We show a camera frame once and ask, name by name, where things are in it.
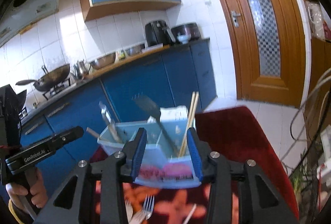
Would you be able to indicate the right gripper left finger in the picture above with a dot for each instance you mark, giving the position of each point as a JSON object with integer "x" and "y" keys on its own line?
{"x": 73, "y": 201}

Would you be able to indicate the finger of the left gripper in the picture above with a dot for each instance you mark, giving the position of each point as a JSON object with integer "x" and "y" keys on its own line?
{"x": 55, "y": 142}

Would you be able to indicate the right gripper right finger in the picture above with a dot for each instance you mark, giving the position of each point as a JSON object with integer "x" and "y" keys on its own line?
{"x": 259, "y": 200}

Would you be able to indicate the white plastic spoon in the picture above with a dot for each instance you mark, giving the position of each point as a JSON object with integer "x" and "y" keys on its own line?
{"x": 129, "y": 210}

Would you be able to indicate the thin beige chopstick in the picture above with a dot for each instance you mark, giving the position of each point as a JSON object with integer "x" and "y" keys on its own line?
{"x": 94, "y": 134}

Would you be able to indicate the small steel fork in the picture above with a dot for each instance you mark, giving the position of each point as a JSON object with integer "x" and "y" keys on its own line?
{"x": 148, "y": 206}

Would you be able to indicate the steel table knife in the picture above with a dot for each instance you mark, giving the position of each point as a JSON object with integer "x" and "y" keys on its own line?
{"x": 109, "y": 122}

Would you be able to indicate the white plastic chopstick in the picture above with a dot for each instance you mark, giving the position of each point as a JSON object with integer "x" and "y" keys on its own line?
{"x": 187, "y": 219}

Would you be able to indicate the wooden chopstick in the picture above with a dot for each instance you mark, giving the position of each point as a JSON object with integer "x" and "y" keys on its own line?
{"x": 190, "y": 118}
{"x": 186, "y": 123}

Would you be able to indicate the beige plastic fork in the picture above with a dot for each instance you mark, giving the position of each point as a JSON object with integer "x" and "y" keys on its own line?
{"x": 138, "y": 217}

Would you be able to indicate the person's left hand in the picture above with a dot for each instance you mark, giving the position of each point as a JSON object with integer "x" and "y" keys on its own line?
{"x": 38, "y": 192}

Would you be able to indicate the black wok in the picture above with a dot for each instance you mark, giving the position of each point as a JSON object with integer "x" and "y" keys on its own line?
{"x": 50, "y": 79}

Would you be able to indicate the light blue chopsticks box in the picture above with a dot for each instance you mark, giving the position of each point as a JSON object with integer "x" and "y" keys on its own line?
{"x": 160, "y": 168}

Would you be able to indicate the steel pitcher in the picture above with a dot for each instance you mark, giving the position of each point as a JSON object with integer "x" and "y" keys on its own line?
{"x": 80, "y": 70}

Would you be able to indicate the steel colander bowl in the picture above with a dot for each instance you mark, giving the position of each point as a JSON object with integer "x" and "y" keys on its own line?
{"x": 103, "y": 61}

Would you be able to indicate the small steel bowl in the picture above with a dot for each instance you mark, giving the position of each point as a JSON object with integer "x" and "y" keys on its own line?
{"x": 136, "y": 49}

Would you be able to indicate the blue base cabinets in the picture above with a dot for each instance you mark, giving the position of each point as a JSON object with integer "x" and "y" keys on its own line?
{"x": 169, "y": 78}

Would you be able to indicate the range hood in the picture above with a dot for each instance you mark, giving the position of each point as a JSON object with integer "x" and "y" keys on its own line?
{"x": 22, "y": 13}

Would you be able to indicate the black air fryer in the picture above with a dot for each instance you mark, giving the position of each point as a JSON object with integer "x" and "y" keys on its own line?
{"x": 158, "y": 32}

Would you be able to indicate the small white bowl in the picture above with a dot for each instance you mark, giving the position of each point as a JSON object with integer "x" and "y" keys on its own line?
{"x": 184, "y": 39}

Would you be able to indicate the dark rice cooker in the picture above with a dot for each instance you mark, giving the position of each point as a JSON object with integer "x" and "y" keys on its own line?
{"x": 187, "y": 29}

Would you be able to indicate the wooden door with glass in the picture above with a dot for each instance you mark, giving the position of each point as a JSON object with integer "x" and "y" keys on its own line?
{"x": 268, "y": 46}

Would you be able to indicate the black wire rack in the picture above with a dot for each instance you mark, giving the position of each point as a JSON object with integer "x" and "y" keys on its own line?
{"x": 305, "y": 177}

